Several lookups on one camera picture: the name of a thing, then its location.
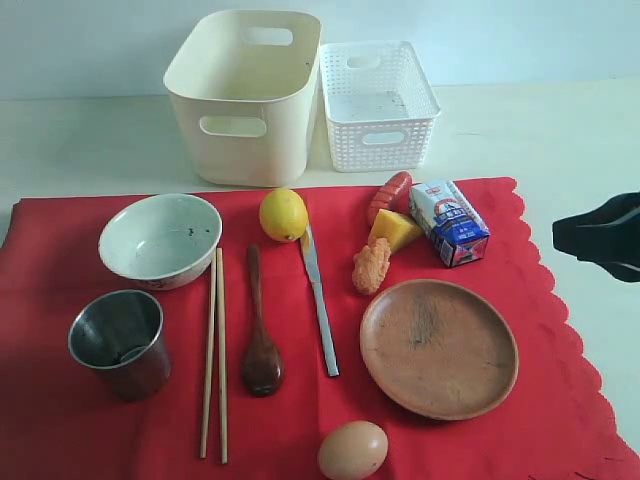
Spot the blue white milk carton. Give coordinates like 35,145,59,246
409,180,490,268

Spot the yellow cheese wedge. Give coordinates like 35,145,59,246
368,209,423,254

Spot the orange fried chicken piece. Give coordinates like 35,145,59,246
352,238,391,295

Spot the yellow lemon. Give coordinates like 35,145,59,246
259,188,309,243

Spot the brown wooden plate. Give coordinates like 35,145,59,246
359,279,519,421

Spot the red toy sausage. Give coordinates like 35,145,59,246
367,171,413,226

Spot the white perforated plastic basket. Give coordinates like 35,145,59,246
320,41,441,173

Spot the silver table knife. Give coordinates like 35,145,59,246
300,223,340,377

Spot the brown egg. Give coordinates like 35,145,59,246
317,421,389,479

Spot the dark wooden spoon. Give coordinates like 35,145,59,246
241,244,284,397

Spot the right wooden chopstick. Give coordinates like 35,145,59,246
216,247,229,465

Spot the wooden chopstick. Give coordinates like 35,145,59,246
216,247,229,465
199,252,217,459

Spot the cream plastic storage bin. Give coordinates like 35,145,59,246
163,10,322,187

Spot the left wooden chopstick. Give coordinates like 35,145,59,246
199,252,217,459

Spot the white ceramic bowl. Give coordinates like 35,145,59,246
98,193,223,290

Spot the red tablecloth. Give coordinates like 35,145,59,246
1,177,639,479

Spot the stainless steel cup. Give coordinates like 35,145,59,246
67,289,171,401

